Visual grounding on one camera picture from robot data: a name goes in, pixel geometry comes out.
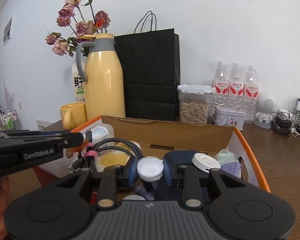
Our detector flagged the red orange cardboard box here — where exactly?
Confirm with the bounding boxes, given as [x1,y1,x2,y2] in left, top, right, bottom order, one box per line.
[32,114,271,203]

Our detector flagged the small white tin box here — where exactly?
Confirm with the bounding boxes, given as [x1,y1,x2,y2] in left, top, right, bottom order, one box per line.
[213,106,245,131]

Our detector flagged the person's left hand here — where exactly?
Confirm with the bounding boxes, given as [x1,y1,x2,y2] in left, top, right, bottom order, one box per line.
[0,176,10,240]

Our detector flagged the plush corgi toy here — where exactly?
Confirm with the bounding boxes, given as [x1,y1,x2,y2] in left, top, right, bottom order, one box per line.
[95,142,137,172]

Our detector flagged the purple fabric pouch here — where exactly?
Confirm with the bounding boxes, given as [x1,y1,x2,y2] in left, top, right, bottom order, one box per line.
[135,161,241,200]

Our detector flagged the dried pink rose bouquet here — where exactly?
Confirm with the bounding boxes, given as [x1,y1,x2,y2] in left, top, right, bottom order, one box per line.
[45,0,111,56]

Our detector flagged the braided black usb cable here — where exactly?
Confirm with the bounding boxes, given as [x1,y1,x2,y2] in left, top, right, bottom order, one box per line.
[68,128,145,173]

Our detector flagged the right water bottle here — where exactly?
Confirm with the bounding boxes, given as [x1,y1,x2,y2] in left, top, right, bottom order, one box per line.
[244,66,260,124]

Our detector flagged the dark blue zip case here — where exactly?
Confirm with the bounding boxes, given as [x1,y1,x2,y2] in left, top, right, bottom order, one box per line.
[154,150,211,203]

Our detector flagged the yellow ceramic mug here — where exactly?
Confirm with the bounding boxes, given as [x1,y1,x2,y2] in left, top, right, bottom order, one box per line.
[60,102,87,131]

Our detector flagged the white plastic lid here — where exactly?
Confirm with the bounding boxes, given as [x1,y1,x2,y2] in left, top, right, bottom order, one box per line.
[137,156,164,183]

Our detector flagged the black paper shopping bag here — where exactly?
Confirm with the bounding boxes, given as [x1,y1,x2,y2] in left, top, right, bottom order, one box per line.
[114,11,180,121]

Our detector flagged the white milk carton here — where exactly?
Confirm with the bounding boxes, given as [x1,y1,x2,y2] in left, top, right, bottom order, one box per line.
[71,63,85,102]

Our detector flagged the yellow thermos jug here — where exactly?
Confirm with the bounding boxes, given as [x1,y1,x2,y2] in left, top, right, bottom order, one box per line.
[76,33,126,120]

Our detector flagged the white leaflet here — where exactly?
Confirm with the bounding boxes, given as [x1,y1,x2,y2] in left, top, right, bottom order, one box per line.
[36,119,53,131]

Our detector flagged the water bottle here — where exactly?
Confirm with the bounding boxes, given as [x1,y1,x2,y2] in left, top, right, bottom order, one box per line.
[213,61,229,107]
[229,63,244,107]
[244,66,260,124]

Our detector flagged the middle water bottle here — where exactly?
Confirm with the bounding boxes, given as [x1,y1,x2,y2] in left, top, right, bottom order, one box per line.
[229,63,244,107]

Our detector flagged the left water bottle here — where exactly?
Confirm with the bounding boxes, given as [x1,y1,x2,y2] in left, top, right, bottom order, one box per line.
[213,61,229,107]

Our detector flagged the white plastic rectangular case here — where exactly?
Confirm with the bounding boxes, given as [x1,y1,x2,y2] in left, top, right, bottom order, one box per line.
[65,125,115,158]

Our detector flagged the white toy robot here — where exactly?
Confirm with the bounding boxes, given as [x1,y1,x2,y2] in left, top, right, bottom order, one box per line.
[253,93,276,129]

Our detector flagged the wire storage rack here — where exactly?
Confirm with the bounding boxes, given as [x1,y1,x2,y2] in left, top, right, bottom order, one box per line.
[0,108,21,131]

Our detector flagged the white round lid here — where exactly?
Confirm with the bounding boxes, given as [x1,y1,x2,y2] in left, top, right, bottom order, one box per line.
[192,153,221,173]

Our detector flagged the clear seed storage container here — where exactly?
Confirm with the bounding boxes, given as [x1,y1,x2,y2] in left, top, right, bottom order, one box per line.
[177,85,216,124]

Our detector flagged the tangled cables and chargers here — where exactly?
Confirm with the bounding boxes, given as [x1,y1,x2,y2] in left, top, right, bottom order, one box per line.
[271,98,300,138]

